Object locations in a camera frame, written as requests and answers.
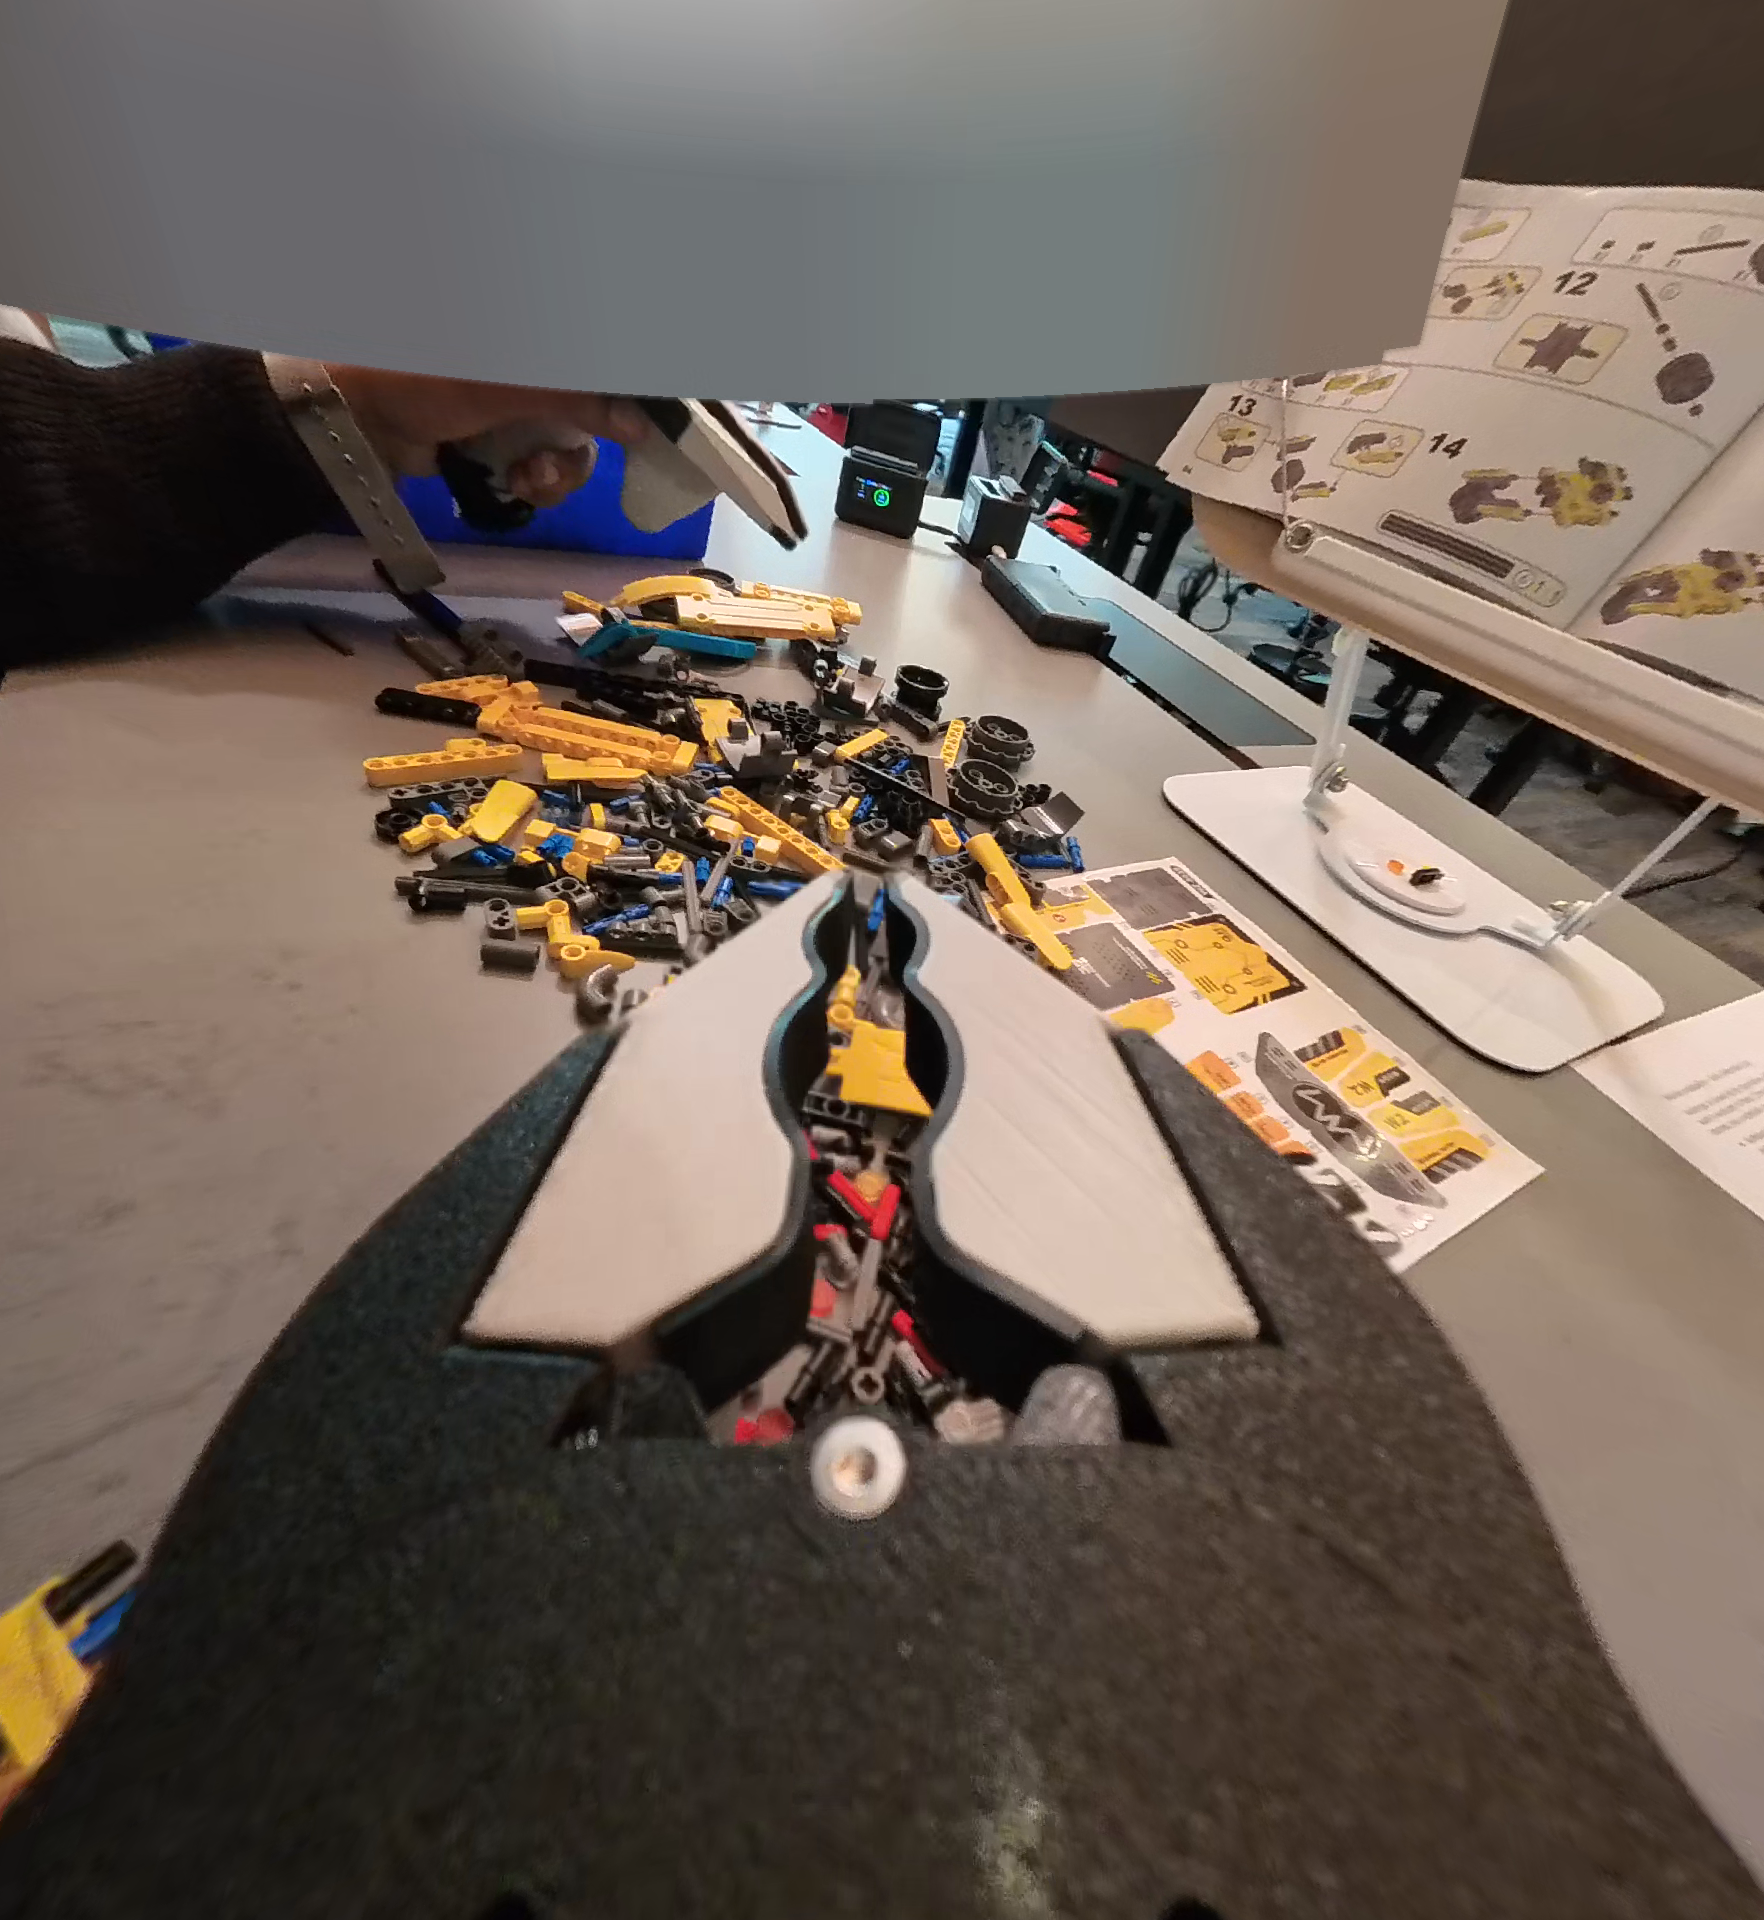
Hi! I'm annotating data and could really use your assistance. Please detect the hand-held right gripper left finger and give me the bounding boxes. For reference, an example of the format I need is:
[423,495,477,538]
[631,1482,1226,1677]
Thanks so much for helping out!
[459,871,864,1355]

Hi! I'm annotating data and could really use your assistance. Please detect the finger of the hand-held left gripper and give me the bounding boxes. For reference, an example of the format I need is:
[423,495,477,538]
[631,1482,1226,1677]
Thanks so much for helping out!
[710,398,813,550]
[617,396,809,550]

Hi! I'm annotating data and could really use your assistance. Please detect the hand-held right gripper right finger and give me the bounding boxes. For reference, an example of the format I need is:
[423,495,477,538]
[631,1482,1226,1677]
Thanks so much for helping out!
[880,874,1266,1359]

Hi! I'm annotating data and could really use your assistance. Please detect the pile of red black pins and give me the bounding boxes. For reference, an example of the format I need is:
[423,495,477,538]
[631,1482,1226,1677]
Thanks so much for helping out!
[733,1117,1041,1449]

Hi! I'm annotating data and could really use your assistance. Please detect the pile of toy building pieces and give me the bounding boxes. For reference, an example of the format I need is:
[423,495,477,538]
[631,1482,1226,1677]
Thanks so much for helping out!
[362,569,1098,1021]

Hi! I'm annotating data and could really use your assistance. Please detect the person's left forearm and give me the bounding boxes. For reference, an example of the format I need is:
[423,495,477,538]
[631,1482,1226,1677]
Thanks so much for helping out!
[0,337,345,725]

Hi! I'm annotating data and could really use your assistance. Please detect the person's left hand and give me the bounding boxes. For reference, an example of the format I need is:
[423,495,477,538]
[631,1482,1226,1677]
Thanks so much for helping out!
[331,367,648,509]

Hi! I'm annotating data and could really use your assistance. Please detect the black power bank green display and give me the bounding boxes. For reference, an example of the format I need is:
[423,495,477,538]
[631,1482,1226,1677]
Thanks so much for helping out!
[835,402,948,538]

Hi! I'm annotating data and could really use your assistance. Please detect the yellow grey sticker sheet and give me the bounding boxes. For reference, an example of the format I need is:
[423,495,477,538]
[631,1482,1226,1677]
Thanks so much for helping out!
[1039,859,1548,1278]

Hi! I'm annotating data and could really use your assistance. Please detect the flat black box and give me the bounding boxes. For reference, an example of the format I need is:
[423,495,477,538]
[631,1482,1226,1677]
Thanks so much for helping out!
[980,552,1119,651]

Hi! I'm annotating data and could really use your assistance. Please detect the white book stand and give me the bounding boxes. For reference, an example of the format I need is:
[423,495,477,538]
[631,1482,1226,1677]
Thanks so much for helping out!
[1162,495,1764,1077]

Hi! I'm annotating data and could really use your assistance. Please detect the black desk mat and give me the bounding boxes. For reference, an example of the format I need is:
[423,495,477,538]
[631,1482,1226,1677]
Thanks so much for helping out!
[1107,614,1320,751]

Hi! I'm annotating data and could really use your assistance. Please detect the white printed paper sheet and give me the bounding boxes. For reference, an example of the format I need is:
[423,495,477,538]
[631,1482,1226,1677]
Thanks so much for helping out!
[1573,990,1764,1286]

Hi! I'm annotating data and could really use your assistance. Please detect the yellow toy vehicle assembly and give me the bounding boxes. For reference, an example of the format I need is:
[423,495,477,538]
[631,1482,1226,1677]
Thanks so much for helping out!
[0,1542,144,1864]

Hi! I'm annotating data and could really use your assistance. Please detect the open instruction booklet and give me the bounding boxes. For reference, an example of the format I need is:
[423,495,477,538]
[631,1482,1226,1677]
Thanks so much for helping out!
[1157,176,1764,718]

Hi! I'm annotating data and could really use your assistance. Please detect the black monitor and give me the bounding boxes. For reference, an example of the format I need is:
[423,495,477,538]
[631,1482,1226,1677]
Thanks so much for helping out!
[1467,0,1764,204]

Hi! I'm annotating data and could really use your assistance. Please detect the grey wrist strap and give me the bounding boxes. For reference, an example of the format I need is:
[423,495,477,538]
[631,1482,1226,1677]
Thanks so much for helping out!
[283,360,449,595]

